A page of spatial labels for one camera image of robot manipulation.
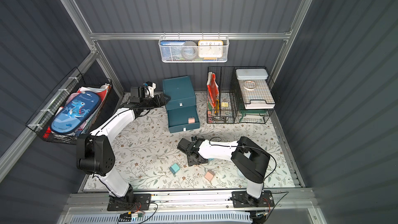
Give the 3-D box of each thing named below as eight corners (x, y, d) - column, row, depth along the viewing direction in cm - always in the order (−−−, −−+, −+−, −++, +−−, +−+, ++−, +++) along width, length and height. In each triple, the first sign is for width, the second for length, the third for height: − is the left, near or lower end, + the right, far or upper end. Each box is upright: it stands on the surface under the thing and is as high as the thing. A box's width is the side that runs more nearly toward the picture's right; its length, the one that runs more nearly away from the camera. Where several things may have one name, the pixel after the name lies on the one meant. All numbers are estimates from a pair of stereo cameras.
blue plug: (169, 169, 85) (168, 168, 84) (175, 163, 88) (175, 162, 86) (174, 175, 84) (173, 174, 82) (180, 168, 86) (180, 167, 84)
